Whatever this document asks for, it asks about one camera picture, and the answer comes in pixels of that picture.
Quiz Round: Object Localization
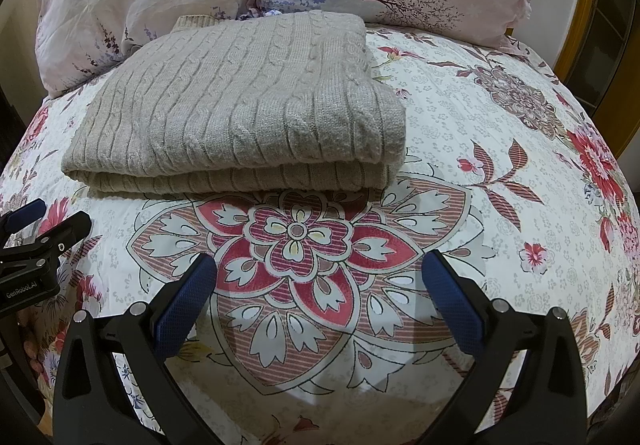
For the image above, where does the floral bed sheet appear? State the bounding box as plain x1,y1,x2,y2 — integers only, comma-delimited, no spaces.
0,22,640,445

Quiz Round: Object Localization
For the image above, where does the yellow wooden door frame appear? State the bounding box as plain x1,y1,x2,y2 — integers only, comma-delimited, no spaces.
552,0,640,158

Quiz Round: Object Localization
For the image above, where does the beige cable-knit sweater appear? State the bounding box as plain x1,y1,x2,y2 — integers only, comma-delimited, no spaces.
61,9,407,200

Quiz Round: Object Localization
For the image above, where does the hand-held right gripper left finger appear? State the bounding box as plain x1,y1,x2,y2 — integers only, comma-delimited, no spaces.
52,253,224,445

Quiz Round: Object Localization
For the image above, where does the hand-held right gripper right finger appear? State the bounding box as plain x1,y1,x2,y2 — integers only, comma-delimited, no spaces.
422,249,588,445

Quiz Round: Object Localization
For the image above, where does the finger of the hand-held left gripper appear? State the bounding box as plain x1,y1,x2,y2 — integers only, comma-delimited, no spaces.
25,211,93,260
0,198,47,247

